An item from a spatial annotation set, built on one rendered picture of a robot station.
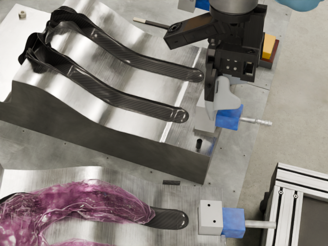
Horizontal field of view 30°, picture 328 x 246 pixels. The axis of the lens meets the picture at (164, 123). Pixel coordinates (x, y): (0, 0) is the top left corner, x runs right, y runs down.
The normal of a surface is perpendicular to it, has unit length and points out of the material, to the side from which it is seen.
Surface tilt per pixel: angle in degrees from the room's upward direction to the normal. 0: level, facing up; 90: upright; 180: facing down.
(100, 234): 11
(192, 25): 39
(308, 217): 0
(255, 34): 82
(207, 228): 90
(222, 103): 72
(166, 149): 90
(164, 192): 3
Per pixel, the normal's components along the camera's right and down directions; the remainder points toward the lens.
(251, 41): -0.29, 0.62
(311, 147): 0.09, -0.63
